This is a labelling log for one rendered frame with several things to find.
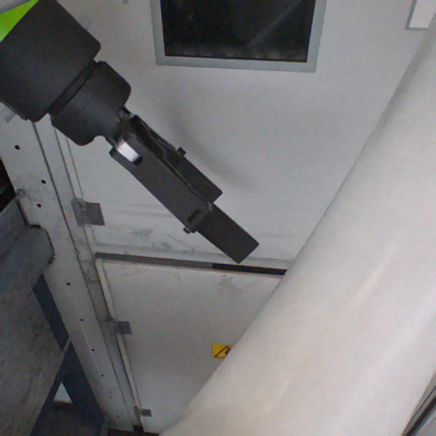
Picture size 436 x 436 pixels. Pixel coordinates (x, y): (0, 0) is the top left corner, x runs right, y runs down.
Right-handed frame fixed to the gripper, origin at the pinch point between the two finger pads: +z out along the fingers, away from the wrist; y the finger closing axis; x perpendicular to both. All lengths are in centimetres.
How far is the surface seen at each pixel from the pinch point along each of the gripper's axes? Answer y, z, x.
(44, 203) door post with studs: -26.0, -10.7, -21.3
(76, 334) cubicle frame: -37, 15, -47
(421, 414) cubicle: -12, 82, -7
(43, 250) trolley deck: -26.3, -5.6, -28.8
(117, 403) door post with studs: -44, 43, -65
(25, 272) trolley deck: -21.0, -6.6, -30.7
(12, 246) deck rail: -24.5, -10.1, -30.0
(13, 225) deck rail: -25.7, -12.1, -27.4
